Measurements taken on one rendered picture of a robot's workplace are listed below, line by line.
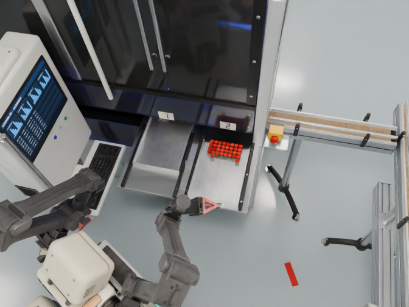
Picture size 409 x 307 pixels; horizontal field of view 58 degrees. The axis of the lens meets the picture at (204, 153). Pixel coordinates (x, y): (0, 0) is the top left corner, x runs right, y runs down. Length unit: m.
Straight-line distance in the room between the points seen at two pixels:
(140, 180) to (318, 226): 1.42
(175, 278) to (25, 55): 1.14
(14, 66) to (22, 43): 0.13
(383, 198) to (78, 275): 1.77
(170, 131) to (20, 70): 0.84
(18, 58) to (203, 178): 1.01
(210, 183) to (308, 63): 2.10
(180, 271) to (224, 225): 1.76
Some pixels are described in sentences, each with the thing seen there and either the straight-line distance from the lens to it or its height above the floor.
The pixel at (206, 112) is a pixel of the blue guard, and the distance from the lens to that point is 1.90.
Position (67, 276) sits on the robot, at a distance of 1.39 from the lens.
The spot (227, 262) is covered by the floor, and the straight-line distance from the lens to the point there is 2.70.
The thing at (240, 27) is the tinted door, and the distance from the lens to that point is 1.47.
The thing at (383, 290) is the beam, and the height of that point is 0.54.
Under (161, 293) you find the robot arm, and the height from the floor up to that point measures 1.59.
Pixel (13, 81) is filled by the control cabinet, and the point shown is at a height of 1.52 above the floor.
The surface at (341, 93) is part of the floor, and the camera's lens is 3.56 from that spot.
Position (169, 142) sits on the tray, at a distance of 2.08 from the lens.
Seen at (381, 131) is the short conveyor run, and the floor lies 0.93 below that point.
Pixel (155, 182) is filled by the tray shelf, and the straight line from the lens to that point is 1.97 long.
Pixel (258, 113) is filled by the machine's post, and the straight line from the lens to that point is 1.82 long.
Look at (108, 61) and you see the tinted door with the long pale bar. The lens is 1.85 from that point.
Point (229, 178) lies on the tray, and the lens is 1.94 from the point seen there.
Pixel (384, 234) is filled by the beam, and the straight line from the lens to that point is 2.36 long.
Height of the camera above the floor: 2.61
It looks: 59 degrees down
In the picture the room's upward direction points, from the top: 6 degrees counter-clockwise
